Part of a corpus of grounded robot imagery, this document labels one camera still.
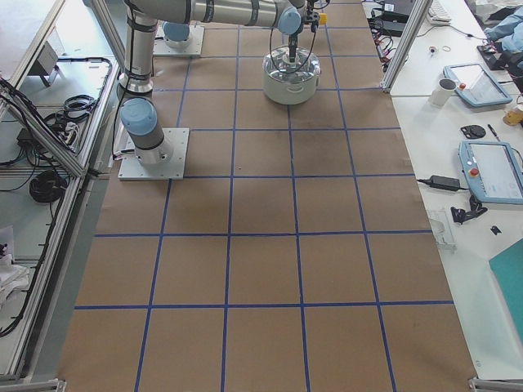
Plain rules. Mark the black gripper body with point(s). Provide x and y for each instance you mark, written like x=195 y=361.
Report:
x=292 y=42

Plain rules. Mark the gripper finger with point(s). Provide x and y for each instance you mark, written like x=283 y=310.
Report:
x=292 y=45

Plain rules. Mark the glass pot lid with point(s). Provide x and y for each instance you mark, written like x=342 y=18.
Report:
x=279 y=67

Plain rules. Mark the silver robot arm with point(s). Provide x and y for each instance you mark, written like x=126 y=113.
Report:
x=177 y=36
x=138 y=115

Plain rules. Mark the pale green electric pot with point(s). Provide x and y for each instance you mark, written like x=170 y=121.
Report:
x=290 y=83

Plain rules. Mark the white mug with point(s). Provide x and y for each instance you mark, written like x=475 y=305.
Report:
x=443 y=91

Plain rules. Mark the blue teach pendant far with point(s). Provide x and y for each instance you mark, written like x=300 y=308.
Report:
x=477 y=86

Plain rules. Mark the blue teach pendant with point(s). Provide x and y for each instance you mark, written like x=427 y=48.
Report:
x=491 y=171
x=477 y=86

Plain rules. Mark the black pen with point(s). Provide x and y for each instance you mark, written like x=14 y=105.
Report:
x=493 y=132

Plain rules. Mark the black power brick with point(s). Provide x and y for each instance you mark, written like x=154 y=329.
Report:
x=442 y=182

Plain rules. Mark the blue teach pendant near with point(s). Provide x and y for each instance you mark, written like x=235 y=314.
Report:
x=491 y=171

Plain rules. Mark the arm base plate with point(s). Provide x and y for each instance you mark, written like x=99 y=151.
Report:
x=166 y=161
x=192 y=47

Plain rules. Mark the aluminium frame post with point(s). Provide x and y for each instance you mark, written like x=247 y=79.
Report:
x=420 y=9

